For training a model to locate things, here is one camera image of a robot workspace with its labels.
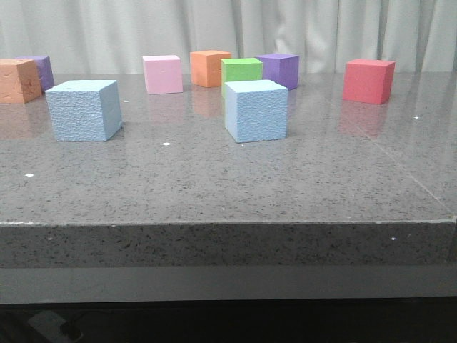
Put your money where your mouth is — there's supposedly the light blue foam cube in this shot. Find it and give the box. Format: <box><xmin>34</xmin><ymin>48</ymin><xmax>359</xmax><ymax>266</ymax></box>
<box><xmin>45</xmin><ymin>80</ymin><xmax>122</xmax><ymax>141</ymax></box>
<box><xmin>224</xmin><ymin>79</ymin><xmax>288</xmax><ymax>143</ymax></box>

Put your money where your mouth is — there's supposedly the green foam cube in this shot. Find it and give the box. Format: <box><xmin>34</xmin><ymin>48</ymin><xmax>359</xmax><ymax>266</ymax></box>
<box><xmin>221</xmin><ymin>58</ymin><xmax>263</xmax><ymax>98</ymax></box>

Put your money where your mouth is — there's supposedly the orange foam cube centre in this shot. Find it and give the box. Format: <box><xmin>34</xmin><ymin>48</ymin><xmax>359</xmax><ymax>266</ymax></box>
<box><xmin>190</xmin><ymin>50</ymin><xmax>231</xmax><ymax>88</ymax></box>

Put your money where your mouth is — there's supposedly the orange foam cube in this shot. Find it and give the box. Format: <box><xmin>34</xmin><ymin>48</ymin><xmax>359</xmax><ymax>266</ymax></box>
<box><xmin>190</xmin><ymin>50</ymin><xmax>231</xmax><ymax>88</ymax></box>
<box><xmin>0</xmin><ymin>59</ymin><xmax>42</xmax><ymax>104</ymax></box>

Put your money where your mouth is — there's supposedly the purple foam cube centre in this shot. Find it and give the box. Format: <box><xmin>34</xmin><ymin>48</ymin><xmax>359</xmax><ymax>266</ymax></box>
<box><xmin>256</xmin><ymin>54</ymin><xmax>299</xmax><ymax>90</ymax></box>

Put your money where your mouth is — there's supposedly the purple foam cube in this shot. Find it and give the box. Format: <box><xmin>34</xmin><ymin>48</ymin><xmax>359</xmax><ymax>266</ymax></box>
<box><xmin>256</xmin><ymin>54</ymin><xmax>299</xmax><ymax>90</ymax></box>
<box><xmin>17</xmin><ymin>56</ymin><xmax>55</xmax><ymax>93</ymax></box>

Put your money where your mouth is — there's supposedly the pink foam cube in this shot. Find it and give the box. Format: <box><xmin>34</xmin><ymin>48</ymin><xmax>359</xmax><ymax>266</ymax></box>
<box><xmin>142</xmin><ymin>55</ymin><xmax>183</xmax><ymax>94</ymax></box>

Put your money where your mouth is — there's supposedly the red foam cube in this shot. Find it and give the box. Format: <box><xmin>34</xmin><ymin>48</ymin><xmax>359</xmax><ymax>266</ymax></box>
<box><xmin>342</xmin><ymin>59</ymin><xmax>396</xmax><ymax>104</ymax></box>

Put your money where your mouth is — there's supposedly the white curtain backdrop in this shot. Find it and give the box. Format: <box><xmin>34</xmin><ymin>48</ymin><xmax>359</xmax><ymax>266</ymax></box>
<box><xmin>1</xmin><ymin>1</ymin><xmax>456</xmax><ymax>74</ymax></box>

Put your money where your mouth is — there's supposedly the purple foam cube far left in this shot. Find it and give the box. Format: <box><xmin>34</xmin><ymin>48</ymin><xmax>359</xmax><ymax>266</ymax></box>
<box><xmin>17</xmin><ymin>56</ymin><xmax>55</xmax><ymax>93</ymax></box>

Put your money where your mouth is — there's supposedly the orange foam cube far left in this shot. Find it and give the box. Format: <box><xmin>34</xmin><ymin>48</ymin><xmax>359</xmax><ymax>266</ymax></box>
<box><xmin>0</xmin><ymin>59</ymin><xmax>42</xmax><ymax>104</ymax></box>

